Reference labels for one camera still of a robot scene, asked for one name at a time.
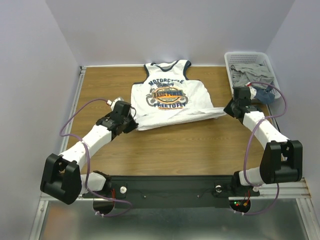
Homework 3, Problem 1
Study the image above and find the aluminium table edge rail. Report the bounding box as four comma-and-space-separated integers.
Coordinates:
58, 66, 87, 153

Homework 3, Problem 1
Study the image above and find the aluminium front frame rail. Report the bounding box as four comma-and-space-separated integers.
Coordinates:
257, 180, 320, 240

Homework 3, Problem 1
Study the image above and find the white printed tank top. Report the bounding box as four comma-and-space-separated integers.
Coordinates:
130, 59, 226, 131

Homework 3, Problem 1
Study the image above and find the white perforated plastic basket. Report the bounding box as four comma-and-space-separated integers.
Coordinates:
224, 51, 281, 105

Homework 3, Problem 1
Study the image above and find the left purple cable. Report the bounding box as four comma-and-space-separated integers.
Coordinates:
59, 98, 134, 218

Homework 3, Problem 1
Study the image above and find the grey tank top in basket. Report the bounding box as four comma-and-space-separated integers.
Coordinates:
230, 63, 274, 89

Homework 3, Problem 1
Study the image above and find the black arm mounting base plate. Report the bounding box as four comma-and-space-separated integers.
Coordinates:
101, 175, 260, 209

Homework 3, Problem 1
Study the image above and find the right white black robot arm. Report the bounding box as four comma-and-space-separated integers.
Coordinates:
224, 86, 303, 195

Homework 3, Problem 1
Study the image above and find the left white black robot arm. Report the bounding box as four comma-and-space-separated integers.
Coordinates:
40, 97, 138, 205

